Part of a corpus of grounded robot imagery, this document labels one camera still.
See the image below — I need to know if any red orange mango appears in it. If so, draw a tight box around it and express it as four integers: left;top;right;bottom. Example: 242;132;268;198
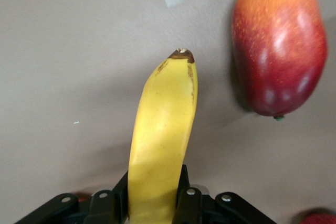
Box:
232;0;329;122

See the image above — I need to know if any yellow banana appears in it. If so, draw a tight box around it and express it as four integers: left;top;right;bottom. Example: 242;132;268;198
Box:
128;48;198;224

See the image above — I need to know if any red apple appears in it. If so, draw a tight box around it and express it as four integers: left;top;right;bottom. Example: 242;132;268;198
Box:
299;212;336;224

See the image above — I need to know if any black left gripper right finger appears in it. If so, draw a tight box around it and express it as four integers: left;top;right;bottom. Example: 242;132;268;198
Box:
173;165;276;224

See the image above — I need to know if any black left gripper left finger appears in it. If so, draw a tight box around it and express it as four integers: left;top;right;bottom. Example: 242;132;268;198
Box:
15;171;130;224

